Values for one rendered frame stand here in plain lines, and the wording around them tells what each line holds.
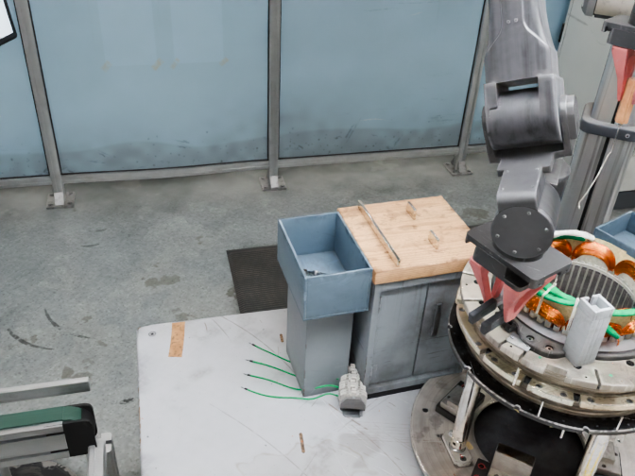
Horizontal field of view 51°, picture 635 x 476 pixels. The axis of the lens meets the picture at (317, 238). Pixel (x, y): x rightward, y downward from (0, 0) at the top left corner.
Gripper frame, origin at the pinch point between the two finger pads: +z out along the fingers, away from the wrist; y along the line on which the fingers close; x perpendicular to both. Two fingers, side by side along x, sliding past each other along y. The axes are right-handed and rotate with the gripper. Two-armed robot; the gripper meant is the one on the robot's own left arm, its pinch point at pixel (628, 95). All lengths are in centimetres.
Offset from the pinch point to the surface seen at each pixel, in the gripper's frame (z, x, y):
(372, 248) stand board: 29.1, -16.6, -25.9
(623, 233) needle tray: 31.0, 24.2, 0.8
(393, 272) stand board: 29.7, -18.8, -20.2
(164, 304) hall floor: 132, 32, -145
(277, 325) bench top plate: 57, -15, -46
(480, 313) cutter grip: 19.9, -31.1, -0.7
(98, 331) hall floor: 133, 6, -151
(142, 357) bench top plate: 59, -39, -58
